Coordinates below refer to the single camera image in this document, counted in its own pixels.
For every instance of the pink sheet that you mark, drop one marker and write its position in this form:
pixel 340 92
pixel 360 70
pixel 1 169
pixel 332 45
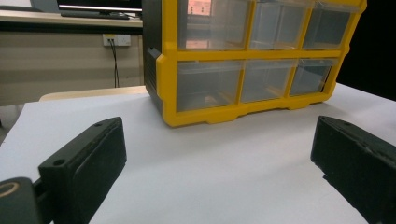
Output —
pixel 199 6

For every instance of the black monitor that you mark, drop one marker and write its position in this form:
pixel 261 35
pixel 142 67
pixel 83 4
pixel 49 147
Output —
pixel 99 3

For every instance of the black keyboard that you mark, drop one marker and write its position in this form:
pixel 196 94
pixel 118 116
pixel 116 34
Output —
pixel 93 14

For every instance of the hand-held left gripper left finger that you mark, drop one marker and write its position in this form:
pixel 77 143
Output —
pixel 84 168

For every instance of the beige board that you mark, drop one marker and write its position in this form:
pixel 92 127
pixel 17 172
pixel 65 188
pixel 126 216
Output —
pixel 93 92

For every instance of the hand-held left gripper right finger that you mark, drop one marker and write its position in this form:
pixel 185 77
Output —
pixel 358 161

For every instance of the white wall socket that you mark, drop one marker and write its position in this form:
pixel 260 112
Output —
pixel 123 39

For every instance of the yellow black drawer cabinet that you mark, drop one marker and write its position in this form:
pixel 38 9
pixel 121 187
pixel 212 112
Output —
pixel 166 77

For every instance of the group of clear plastic drawers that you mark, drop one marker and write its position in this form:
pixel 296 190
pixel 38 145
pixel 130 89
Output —
pixel 208 84

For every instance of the beige wooden desk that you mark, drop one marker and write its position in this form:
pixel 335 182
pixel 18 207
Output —
pixel 56 62

